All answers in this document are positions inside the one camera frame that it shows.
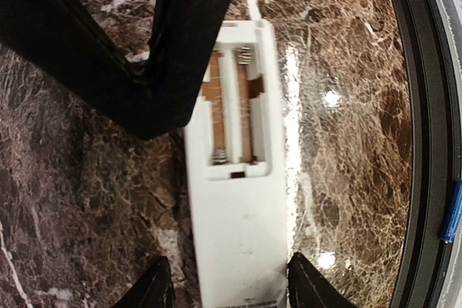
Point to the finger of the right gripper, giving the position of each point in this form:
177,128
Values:
61,38

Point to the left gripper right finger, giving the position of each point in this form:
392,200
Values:
308,288

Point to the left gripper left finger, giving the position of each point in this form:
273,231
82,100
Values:
154,289

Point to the white remote control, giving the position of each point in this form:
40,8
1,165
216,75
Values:
235,156

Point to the black front rail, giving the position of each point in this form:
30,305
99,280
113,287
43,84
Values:
436,149

